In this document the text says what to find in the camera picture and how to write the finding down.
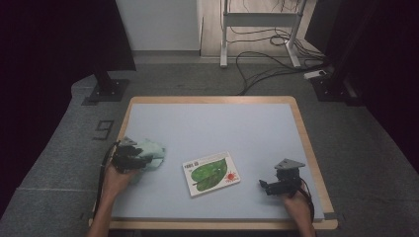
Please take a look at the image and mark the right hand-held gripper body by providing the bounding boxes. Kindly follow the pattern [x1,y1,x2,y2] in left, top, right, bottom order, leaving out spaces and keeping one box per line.
[269,158,306,198]

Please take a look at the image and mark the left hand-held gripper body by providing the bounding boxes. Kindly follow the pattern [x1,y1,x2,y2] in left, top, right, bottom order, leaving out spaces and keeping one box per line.
[112,136,141,174]

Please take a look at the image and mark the light green cloth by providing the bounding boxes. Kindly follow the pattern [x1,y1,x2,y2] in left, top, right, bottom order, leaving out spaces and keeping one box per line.
[129,138,167,186]

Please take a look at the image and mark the white picture book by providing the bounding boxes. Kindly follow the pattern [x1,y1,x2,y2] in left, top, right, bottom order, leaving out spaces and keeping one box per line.
[182,151,241,198]

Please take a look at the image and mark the person's left hand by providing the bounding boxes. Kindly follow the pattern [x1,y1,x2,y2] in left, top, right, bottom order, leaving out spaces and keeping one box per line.
[103,163,138,198]

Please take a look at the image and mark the person's right hand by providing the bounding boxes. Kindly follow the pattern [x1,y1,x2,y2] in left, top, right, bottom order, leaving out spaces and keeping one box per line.
[284,189,312,225]

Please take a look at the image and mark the black stand with square base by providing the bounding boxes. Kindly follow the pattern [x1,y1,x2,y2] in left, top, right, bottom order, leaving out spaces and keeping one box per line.
[81,70,130,107]

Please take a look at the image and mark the wooden table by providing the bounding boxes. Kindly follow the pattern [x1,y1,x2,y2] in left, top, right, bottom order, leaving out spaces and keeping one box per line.
[88,95,339,231]

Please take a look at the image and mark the black stand with long base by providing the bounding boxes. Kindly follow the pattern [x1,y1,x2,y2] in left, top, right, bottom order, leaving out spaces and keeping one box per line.
[310,0,364,107]

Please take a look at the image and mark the white power strip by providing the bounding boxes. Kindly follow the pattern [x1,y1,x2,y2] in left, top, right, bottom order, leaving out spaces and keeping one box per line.
[303,69,328,81]

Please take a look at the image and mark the wide black curtain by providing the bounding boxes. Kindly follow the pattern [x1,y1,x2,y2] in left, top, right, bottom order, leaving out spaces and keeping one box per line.
[0,0,137,218]

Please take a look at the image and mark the narrow black curtain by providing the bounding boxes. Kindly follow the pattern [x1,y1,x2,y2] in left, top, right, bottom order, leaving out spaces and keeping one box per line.
[304,0,419,176]

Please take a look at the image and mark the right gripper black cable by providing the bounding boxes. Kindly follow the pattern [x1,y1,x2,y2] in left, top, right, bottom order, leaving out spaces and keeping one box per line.
[297,179,316,221]

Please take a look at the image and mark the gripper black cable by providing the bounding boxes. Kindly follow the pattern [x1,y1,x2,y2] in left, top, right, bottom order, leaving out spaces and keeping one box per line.
[93,141,121,220]
[297,179,316,221]

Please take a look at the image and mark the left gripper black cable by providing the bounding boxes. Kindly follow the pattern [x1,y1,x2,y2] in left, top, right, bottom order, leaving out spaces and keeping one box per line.
[93,141,121,220]

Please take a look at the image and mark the tangle of black floor cables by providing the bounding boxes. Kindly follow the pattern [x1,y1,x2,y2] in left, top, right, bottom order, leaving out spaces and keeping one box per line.
[226,0,330,97]

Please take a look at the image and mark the white desk frame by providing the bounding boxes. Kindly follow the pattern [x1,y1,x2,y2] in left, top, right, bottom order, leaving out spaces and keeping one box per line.
[219,0,309,69]

